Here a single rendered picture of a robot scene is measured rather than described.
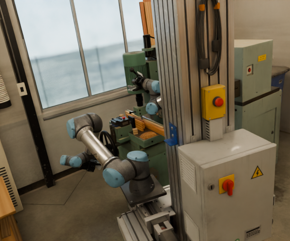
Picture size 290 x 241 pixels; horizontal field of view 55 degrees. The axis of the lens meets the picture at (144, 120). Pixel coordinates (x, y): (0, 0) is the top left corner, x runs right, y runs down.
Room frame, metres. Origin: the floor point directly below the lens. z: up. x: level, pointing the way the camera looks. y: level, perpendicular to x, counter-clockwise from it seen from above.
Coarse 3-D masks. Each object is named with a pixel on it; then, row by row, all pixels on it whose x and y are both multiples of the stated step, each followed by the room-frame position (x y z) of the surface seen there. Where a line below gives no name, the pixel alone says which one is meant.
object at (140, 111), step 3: (144, 105) 2.19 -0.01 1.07; (135, 108) 2.16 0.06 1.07; (138, 108) 2.14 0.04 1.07; (141, 108) 2.15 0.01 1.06; (144, 108) 2.16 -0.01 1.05; (138, 111) 2.13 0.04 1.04; (141, 111) 2.15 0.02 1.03; (144, 111) 2.16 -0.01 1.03; (135, 114) 2.17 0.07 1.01; (138, 114) 2.13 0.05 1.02; (141, 114) 2.15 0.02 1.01
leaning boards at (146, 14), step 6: (144, 0) 3.76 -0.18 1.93; (150, 0) 3.80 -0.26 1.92; (144, 6) 3.68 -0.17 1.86; (150, 6) 3.73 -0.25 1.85; (144, 12) 3.70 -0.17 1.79; (150, 12) 3.72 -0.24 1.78; (144, 18) 3.69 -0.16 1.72; (150, 18) 3.71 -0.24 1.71; (144, 24) 3.68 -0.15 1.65; (150, 24) 3.70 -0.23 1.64; (144, 30) 3.67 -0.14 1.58; (150, 30) 3.69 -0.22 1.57
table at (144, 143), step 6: (132, 132) 2.05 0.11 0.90; (138, 132) 2.03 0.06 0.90; (144, 132) 2.02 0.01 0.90; (156, 132) 1.99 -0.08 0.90; (126, 138) 2.03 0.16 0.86; (132, 138) 2.01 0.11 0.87; (138, 138) 1.93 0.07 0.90; (150, 138) 1.90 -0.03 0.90; (156, 138) 1.92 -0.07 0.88; (162, 138) 1.95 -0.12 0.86; (144, 144) 1.87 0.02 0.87; (150, 144) 1.90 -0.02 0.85
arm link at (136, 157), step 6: (132, 156) 1.36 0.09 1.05; (138, 156) 1.36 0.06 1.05; (144, 156) 1.36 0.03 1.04; (132, 162) 1.33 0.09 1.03; (138, 162) 1.34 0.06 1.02; (144, 162) 1.35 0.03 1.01; (138, 168) 1.32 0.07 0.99; (144, 168) 1.35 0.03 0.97; (138, 174) 1.32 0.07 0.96; (144, 174) 1.35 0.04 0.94
